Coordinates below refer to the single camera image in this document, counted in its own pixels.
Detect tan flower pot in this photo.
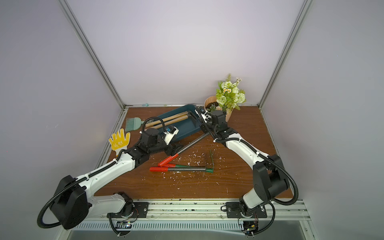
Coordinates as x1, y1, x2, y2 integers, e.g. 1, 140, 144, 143
204, 96, 232, 122

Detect wooden handle hoe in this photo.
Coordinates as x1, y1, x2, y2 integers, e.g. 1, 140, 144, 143
147, 115, 189, 129
147, 111, 188, 126

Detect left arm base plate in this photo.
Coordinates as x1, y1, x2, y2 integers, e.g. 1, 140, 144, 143
110, 202, 149, 219

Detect grey hoe red grip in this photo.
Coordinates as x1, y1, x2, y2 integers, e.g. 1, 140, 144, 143
158, 133, 210, 167

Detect green artificial flowers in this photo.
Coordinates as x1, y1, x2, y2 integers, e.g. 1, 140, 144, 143
207, 74, 246, 114

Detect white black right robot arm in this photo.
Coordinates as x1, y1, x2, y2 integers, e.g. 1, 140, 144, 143
195, 107, 299, 215

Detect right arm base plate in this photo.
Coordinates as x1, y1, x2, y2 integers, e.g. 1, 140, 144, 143
221, 202, 267, 219

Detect aluminium front rail frame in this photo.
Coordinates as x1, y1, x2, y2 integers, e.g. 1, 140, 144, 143
56, 199, 319, 240

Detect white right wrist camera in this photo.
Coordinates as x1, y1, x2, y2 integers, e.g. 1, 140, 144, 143
197, 107, 212, 124

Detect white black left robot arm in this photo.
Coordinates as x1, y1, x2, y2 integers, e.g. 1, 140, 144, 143
37, 122, 179, 230

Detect yellow white work glove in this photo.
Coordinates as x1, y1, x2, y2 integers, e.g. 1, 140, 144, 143
109, 129, 131, 157

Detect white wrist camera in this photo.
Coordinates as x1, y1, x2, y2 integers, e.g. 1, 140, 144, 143
164, 126, 179, 145
197, 107, 212, 124

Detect teal plastic storage box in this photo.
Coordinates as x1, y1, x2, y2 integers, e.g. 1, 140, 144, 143
158, 104, 201, 142

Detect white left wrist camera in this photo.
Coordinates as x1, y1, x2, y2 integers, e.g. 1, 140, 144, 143
164, 126, 179, 145

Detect mint green hand brush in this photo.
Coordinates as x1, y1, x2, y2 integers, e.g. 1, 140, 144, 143
125, 118, 144, 133

